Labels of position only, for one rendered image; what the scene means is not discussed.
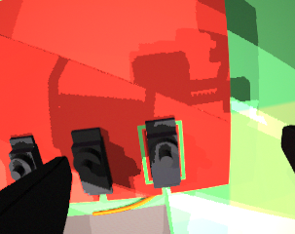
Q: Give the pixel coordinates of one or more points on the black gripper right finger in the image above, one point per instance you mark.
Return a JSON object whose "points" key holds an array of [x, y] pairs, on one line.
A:
{"points": [[288, 144]]}

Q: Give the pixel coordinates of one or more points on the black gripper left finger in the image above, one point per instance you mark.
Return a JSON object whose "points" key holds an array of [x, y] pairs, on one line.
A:
{"points": [[38, 202]]}

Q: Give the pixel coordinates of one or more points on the red flat deck plate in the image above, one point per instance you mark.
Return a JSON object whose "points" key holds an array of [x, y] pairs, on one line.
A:
{"points": [[80, 78]]}

